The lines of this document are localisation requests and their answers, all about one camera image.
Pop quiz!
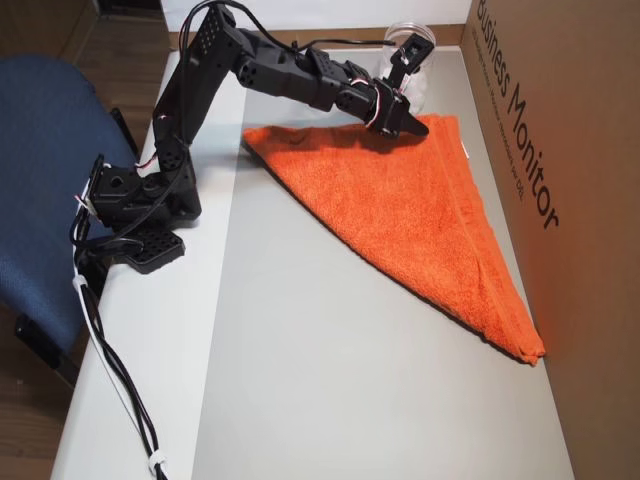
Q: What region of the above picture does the orange terry towel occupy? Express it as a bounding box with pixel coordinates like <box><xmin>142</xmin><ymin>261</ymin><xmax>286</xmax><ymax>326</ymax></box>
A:
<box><xmin>241</xmin><ymin>113</ymin><xmax>546</xmax><ymax>370</ymax></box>

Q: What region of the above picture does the blue office chair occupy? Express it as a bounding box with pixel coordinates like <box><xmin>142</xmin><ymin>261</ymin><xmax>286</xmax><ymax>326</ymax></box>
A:
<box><xmin>0</xmin><ymin>54</ymin><xmax>142</xmax><ymax>387</ymax></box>

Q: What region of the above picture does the grey table mat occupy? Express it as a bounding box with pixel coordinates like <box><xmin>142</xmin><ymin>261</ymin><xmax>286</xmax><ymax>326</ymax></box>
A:
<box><xmin>192</xmin><ymin>47</ymin><xmax>576</xmax><ymax>480</ymax></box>

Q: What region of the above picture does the clear plastic jar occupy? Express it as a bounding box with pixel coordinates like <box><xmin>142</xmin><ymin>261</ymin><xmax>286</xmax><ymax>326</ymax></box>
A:
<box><xmin>377</xmin><ymin>19</ymin><xmax>437</xmax><ymax>117</ymax></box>

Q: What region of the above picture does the white cable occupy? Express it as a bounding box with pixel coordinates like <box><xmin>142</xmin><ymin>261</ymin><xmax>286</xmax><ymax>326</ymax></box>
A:
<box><xmin>70</xmin><ymin>209</ymin><xmax>161</xmax><ymax>480</ymax></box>

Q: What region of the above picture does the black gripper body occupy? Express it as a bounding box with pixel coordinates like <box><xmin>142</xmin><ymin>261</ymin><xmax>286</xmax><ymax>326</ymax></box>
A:
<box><xmin>370</xmin><ymin>78</ymin><xmax>415</xmax><ymax>140</ymax></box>

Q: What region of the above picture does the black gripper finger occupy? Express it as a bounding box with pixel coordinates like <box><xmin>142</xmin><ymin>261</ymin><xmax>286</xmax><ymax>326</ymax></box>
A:
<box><xmin>399</xmin><ymin>112</ymin><xmax>431</xmax><ymax>140</ymax></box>

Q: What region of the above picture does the cardboard monitor box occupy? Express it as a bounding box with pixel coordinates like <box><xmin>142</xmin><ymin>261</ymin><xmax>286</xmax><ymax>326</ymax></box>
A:
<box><xmin>462</xmin><ymin>0</ymin><xmax>640</xmax><ymax>480</ymax></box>

